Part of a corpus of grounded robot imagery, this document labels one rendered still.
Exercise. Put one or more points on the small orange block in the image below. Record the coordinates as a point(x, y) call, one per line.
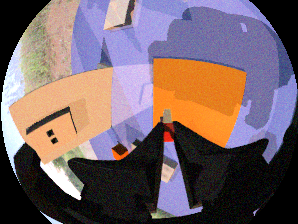
point(119, 152)

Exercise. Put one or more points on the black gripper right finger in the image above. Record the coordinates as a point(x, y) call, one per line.
point(205, 164)

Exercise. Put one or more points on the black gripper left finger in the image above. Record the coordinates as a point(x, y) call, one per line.
point(139, 172)

